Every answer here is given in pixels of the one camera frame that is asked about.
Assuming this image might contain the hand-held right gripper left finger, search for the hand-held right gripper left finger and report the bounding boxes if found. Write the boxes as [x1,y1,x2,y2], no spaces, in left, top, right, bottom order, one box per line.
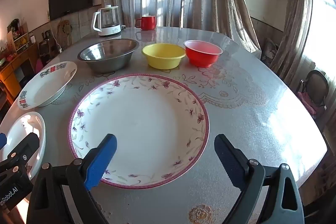
[26,133,117,224]

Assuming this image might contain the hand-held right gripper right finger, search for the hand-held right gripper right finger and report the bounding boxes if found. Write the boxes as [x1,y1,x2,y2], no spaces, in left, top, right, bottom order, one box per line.
[214,134,305,224]

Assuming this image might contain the white rose plate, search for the white rose plate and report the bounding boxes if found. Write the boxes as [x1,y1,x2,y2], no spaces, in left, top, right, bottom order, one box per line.
[0,111,47,180]

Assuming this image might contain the large pink-rimmed floral plate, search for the large pink-rimmed floral plate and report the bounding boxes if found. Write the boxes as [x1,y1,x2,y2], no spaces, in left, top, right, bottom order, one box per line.
[68,73,210,189]

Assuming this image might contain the white plate red blue print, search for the white plate red blue print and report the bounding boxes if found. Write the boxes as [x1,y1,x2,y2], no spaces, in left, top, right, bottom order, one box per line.
[16,61,77,110]

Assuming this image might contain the stainless steel bowl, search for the stainless steel bowl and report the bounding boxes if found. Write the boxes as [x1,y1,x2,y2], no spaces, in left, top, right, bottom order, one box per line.
[77,39,139,74]

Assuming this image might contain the red plastic bowl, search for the red plastic bowl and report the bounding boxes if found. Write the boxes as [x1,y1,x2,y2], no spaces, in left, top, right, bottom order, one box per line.
[183,40,223,68]

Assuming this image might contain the yellow plastic bowl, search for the yellow plastic bowl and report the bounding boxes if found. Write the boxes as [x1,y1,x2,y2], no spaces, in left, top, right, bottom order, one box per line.
[142,43,186,69]

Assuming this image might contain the orange wooden cabinet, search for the orange wooden cabinet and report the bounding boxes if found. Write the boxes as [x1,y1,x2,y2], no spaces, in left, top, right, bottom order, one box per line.
[0,43,40,102]

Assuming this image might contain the old small television set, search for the old small television set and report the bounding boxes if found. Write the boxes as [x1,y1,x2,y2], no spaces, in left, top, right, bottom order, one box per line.
[38,39,51,57]

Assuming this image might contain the pink cloth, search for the pink cloth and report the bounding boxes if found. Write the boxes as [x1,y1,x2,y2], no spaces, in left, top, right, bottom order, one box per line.
[301,91,325,115]

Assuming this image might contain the shelf with decorations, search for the shelf with decorations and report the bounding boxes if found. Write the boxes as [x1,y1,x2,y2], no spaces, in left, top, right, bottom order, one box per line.
[7,18,30,54]

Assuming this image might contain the dark round-back chair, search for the dark round-back chair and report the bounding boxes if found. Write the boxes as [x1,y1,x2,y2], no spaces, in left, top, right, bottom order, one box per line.
[298,70,329,119]

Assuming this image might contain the wooden chair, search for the wooden chair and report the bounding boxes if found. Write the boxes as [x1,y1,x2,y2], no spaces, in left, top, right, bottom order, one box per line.
[57,20,73,46]

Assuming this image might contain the white glass electric kettle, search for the white glass electric kettle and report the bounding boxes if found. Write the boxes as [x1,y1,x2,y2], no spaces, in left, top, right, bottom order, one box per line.
[91,5,124,38]

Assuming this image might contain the red enamel mug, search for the red enamel mug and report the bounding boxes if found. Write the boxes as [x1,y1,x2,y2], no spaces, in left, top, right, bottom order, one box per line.
[135,15,156,31]

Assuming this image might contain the narrow beige side curtain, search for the narrow beige side curtain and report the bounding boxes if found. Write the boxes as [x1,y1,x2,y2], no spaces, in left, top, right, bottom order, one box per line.
[269,0,316,83]

